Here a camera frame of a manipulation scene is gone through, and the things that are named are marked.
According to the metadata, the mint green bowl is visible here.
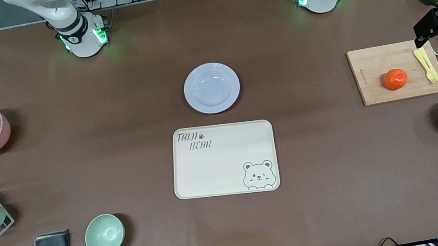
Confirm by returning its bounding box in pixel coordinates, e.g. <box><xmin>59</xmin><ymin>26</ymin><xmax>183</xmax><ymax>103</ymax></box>
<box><xmin>81</xmin><ymin>211</ymin><xmax>128</xmax><ymax>246</ymax></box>

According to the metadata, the orange mandarin fruit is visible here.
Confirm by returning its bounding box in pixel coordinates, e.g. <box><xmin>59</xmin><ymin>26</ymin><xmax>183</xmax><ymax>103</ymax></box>
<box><xmin>382</xmin><ymin>67</ymin><xmax>410</xmax><ymax>92</ymax></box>

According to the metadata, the bamboo cutting board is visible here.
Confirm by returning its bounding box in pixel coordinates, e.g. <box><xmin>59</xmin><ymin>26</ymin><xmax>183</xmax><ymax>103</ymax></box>
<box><xmin>345</xmin><ymin>35</ymin><xmax>438</xmax><ymax>109</ymax></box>

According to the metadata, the brown table mat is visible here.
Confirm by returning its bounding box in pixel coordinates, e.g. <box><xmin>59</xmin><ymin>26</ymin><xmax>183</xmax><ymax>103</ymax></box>
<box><xmin>0</xmin><ymin>0</ymin><xmax>438</xmax><ymax>246</ymax></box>

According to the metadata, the cream bear print tray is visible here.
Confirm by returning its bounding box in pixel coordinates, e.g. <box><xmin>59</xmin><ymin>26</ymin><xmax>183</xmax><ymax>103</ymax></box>
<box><xmin>164</xmin><ymin>113</ymin><xmax>284</xmax><ymax>207</ymax></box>

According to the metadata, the pale lilac round plate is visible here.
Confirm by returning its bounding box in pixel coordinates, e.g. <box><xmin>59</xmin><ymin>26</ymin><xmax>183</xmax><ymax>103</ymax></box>
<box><xmin>179</xmin><ymin>58</ymin><xmax>245</xmax><ymax>119</ymax></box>

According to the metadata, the yellow plastic fork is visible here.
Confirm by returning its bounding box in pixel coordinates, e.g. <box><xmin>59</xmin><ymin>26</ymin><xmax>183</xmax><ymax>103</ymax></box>
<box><xmin>413</xmin><ymin>47</ymin><xmax>438</xmax><ymax>87</ymax></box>

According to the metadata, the yellow plastic knife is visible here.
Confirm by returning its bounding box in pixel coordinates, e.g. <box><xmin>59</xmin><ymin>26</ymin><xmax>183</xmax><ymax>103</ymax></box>
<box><xmin>418</xmin><ymin>44</ymin><xmax>438</xmax><ymax>88</ymax></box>

